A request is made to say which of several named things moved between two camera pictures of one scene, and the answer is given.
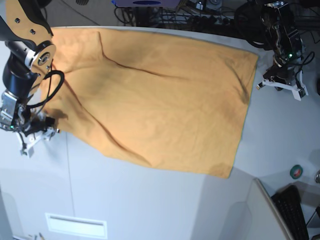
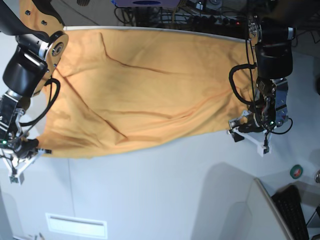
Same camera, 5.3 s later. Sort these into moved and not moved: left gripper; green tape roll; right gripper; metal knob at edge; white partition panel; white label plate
Moved: left gripper; right gripper
Not moved: white partition panel; green tape roll; white label plate; metal knob at edge
